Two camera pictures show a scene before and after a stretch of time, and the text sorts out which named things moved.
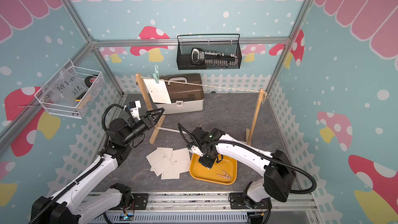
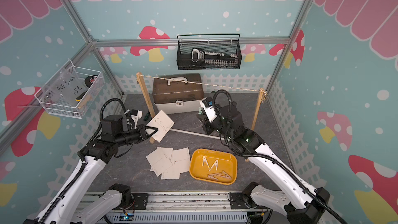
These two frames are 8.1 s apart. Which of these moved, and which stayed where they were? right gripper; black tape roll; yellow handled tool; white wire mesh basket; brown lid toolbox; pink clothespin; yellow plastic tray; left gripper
Moved: left gripper; right gripper
Stayed: brown lid toolbox; black tape roll; pink clothespin; yellow handled tool; white wire mesh basket; yellow plastic tray
